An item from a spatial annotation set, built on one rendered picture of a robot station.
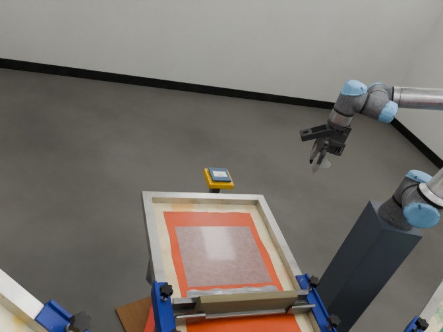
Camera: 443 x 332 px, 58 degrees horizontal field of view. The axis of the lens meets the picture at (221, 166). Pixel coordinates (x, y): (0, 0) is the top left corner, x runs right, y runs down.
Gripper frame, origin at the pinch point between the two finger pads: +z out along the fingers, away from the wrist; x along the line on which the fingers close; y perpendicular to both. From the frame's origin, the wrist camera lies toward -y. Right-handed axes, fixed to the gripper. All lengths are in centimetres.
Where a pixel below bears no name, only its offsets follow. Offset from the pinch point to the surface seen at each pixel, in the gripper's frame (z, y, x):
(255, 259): 40.6, -10.8, -14.8
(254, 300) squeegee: 31, -16, -42
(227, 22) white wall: 44, -16, 340
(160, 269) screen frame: 37, -48, -31
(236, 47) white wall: 70, 2, 344
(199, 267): 40, -34, -24
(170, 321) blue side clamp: 36, -43, -51
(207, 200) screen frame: 38, -32, 13
